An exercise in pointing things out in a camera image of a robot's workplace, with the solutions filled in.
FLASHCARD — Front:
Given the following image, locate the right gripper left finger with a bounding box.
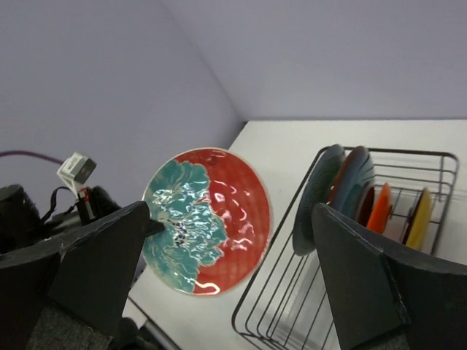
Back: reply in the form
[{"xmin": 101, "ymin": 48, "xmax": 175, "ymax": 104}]
[{"xmin": 47, "ymin": 201, "xmax": 150, "ymax": 336}]

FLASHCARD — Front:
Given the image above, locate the wire dish rack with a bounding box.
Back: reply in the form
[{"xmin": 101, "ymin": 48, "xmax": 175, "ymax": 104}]
[{"xmin": 231, "ymin": 145, "xmax": 466, "ymax": 349}]

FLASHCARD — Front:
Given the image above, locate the dark green plate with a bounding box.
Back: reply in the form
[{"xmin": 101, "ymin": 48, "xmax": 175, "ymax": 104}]
[{"xmin": 326, "ymin": 144, "xmax": 375, "ymax": 225}]

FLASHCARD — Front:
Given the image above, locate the yellow brown plate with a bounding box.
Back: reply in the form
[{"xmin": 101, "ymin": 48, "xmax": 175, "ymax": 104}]
[{"xmin": 402, "ymin": 187, "xmax": 431, "ymax": 250}]

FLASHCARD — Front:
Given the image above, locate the speckled white plate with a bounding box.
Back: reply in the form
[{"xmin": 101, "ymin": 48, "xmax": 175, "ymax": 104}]
[{"xmin": 292, "ymin": 144, "xmax": 345, "ymax": 256}]

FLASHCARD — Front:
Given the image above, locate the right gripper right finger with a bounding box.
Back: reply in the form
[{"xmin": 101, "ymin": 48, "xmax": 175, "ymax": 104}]
[{"xmin": 312, "ymin": 203, "xmax": 410, "ymax": 349}]

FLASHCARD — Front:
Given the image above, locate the red plate with teal flower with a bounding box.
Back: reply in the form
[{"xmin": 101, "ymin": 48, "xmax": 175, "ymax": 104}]
[{"xmin": 142, "ymin": 147, "xmax": 273, "ymax": 297}]

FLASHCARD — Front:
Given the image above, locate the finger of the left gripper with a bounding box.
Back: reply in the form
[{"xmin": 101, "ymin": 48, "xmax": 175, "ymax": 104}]
[{"xmin": 145, "ymin": 219, "xmax": 164, "ymax": 236}]

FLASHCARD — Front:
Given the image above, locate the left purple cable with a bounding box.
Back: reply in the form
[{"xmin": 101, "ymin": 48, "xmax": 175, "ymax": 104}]
[{"xmin": 0, "ymin": 149, "xmax": 63, "ymax": 165}]

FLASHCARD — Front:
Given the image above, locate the orange plate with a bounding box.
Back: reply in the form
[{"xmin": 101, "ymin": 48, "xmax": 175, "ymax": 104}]
[{"xmin": 358, "ymin": 182, "xmax": 392, "ymax": 234}]

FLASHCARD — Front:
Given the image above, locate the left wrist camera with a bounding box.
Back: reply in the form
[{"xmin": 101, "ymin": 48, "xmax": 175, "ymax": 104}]
[{"xmin": 56, "ymin": 152, "xmax": 96, "ymax": 197}]

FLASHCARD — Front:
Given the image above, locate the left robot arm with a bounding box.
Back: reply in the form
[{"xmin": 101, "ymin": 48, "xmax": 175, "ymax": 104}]
[{"xmin": 1, "ymin": 184, "xmax": 121, "ymax": 263}]

